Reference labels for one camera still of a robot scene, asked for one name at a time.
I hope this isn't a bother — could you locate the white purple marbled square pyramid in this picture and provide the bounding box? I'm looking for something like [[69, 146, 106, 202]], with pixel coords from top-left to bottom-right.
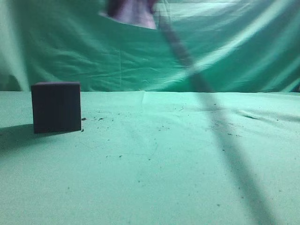
[[98, 0, 157, 30]]

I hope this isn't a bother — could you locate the dark purple cube block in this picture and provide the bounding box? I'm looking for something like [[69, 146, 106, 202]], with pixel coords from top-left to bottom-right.
[[31, 82, 82, 134]]

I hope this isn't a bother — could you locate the green table cloth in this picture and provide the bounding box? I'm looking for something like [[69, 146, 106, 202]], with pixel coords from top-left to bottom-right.
[[0, 91, 300, 225]]

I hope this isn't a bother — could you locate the green fabric backdrop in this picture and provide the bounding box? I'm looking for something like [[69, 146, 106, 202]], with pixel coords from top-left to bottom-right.
[[0, 0, 300, 92]]

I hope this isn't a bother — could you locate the thin dark cable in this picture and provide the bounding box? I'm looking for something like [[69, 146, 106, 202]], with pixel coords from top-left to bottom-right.
[[153, 0, 278, 225]]

